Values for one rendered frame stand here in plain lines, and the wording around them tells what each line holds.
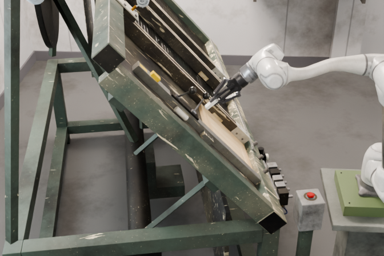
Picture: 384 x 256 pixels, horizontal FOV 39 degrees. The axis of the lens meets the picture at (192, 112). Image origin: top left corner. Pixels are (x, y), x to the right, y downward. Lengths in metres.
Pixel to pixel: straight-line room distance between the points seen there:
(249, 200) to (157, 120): 0.65
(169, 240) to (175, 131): 0.65
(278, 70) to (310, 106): 3.16
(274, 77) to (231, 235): 0.90
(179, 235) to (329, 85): 3.48
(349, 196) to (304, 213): 0.35
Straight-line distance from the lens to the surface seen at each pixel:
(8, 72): 2.31
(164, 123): 2.37
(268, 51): 2.52
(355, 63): 2.66
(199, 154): 2.49
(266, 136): 4.98
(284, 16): 6.02
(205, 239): 2.83
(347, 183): 3.19
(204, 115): 2.95
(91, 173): 4.58
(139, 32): 2.84
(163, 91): 2.58
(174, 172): 4.04
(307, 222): 2.90
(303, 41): 6.15
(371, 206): 3.07
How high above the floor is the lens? 2.73
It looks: 31 degrees down
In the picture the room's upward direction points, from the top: 1 degrees counter-clockwise
